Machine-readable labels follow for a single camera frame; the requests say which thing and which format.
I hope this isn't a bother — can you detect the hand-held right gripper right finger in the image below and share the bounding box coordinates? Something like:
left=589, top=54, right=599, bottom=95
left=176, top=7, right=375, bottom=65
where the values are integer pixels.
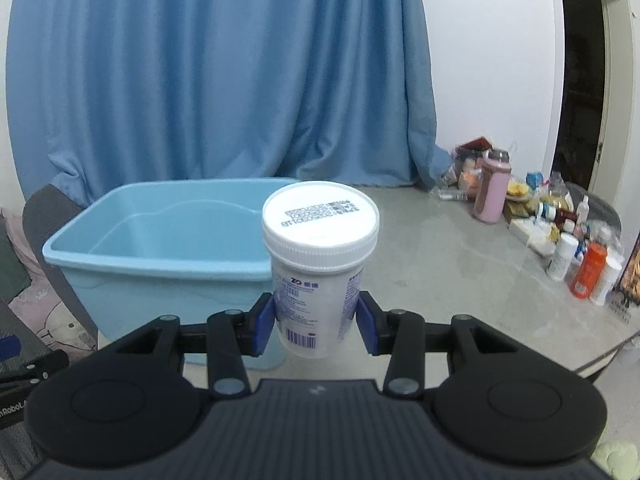
left=356, top=291, right=523, bottom=400

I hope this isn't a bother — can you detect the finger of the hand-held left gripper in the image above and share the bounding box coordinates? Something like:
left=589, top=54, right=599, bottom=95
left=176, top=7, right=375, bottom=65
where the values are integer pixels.
left=0, top=350, right=69, bottom=387

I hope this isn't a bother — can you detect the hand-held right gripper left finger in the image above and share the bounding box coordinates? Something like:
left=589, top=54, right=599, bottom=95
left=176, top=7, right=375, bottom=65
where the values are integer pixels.
left=107, top=292, right=277, bottom=400

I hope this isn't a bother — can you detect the white plastic jar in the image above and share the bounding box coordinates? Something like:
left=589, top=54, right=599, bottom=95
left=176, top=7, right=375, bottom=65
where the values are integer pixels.
left=261, top=181, right=380, bottom=359

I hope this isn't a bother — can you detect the light blue plastic bin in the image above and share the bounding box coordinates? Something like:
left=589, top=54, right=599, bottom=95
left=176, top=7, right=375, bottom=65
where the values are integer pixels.
left=42, top=177, right=306, bottom=368

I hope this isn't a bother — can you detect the pink printed blanket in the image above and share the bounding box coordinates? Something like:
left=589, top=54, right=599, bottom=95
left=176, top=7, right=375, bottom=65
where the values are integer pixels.
left=0, top=207, right=98, bottom=358

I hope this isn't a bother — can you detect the grey textured cushion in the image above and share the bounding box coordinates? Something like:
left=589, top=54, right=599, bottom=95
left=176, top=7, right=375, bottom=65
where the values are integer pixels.
left=0, top=427, right=46, bottom=480

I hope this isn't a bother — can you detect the dark green cloth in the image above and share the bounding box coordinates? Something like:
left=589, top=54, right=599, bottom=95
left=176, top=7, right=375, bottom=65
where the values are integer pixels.
left=0, top=230, right=32, bottom=302

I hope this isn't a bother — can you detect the grey fabric chair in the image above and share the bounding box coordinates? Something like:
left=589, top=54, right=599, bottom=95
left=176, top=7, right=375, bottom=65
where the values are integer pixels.
left=565, top=182, right=622, bottom=261
left=22, top=183, right=101, bottom=351

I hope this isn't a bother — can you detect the orange snack packet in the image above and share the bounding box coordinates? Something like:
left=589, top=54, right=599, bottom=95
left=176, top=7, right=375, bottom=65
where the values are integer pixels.
left=457, top=170, right=483, bottom=194

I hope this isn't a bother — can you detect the pink water bottle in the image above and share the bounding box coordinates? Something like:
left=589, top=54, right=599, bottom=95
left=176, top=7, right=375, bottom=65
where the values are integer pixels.
left=472, top=149, right=512, bottom=223

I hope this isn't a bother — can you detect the white plastic bottle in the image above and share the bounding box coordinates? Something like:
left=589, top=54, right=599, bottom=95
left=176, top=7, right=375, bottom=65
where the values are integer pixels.
left=590, top=255, right=623, bottom=307
left=546, top=234, right=580, bottom=283

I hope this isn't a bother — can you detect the red and black pouch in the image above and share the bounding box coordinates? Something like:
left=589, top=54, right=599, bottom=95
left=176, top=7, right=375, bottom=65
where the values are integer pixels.
left=455, top=137, right=495, bottom=162

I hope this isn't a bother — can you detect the brown bottle with white cap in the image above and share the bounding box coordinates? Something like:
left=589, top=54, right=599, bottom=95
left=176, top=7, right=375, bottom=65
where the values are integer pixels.
left=537, top=203, right=576, bottom=224

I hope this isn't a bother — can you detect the orange plastic bottle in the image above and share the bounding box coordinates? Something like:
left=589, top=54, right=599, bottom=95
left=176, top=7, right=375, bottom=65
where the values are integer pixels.
left=569, top=242, right=607, bottom=300

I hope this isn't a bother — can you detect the dark box with gold print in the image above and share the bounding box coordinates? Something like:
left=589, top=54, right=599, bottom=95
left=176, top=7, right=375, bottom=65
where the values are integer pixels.
left=612, top=237, right=640, bottom=309

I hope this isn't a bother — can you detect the blue curtain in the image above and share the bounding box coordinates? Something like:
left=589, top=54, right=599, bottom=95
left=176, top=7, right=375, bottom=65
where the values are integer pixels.
left=5, top=0, right=453, bottom=211

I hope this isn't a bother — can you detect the pale green cloth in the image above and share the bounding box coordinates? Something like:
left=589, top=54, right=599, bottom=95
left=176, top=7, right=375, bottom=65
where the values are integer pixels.
left=597, top=440, right=640, bottom=479

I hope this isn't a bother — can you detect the white door frame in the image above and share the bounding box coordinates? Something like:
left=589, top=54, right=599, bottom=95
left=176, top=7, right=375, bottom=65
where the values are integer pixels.
left=552, top=0, right=640, bottom=201

